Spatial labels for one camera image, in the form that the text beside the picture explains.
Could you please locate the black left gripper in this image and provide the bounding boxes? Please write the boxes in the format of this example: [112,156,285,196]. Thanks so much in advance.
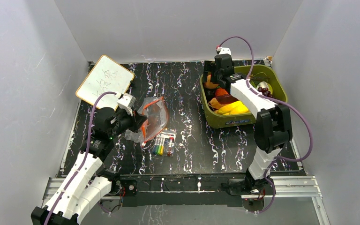
[109,107,148,139]

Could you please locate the toy peach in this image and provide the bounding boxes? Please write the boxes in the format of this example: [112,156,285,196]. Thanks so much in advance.
[203,73,219,90]

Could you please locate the dark red toy sausage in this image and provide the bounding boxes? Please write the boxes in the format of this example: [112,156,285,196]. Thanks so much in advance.
[210,94,238,105]

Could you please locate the clear zip bag orange zipper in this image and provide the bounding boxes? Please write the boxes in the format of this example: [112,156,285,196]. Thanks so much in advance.
[124,97,169,145]

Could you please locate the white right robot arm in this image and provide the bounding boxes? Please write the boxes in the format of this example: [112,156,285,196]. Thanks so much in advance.
[201,53,293,195]

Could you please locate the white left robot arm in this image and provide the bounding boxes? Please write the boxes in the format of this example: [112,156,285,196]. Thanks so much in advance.
[30,107,147,225]

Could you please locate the olive green plastic bin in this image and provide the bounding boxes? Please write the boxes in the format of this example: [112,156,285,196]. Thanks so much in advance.
[199,64,288,129]

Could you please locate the yellow toy banana bunch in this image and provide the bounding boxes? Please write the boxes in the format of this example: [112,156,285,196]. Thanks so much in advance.
[214,101,249,115]

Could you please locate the pack of coloured markers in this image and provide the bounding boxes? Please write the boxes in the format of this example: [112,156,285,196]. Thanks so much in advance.
[151,128,177,157]

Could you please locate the purple toy grapes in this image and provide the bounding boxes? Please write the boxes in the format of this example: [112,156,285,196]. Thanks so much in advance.
[257,87,273,98]

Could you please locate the yellow framed whiteboard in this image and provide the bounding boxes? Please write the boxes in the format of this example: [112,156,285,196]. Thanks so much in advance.
[75,55,135,109]

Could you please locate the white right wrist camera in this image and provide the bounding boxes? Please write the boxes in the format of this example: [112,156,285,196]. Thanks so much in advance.
[216,46,232,55]

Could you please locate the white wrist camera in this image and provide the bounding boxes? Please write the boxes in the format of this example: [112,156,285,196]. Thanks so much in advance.
[117,93,136,116]
[216,46,232,55]

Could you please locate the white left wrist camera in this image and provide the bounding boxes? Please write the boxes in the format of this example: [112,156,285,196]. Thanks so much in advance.
[117,93,136,116]

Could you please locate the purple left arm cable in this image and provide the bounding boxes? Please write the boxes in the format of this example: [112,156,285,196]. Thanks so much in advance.
[43,90,119,225]

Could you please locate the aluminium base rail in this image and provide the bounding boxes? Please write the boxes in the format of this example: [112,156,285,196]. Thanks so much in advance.
[42,175,323,199]

